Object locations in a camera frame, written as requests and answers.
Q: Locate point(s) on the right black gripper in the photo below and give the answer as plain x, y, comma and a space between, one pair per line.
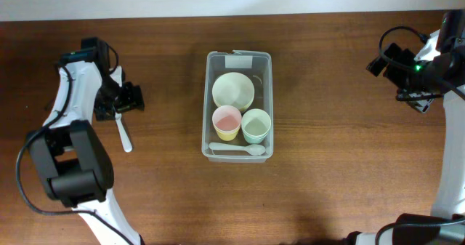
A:
377, 65

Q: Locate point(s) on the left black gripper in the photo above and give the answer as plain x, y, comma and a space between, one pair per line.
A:
131, 96

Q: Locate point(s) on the grey plastic fork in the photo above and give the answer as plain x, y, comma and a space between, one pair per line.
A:
125, 141

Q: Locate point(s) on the pink plastic cup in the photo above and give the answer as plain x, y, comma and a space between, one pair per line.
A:
226, 118

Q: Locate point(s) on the yellow plastic cup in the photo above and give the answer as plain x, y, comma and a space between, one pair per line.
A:
227, 132

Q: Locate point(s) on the white plastic bowl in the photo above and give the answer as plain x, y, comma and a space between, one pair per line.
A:
235, 89

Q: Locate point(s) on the white plastic cup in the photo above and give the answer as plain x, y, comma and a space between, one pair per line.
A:
256, 123

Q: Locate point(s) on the green plastic cup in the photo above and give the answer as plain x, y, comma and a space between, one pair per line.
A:
254, 139

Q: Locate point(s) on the grey plastic spoon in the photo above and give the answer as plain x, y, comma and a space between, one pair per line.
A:
253, 149

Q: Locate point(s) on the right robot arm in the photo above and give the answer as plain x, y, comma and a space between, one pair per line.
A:
445, 223

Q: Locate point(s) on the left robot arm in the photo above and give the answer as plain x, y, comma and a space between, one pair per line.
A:
73, 165

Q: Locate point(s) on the clear plastic storage container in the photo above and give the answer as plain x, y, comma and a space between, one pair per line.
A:
258, 67

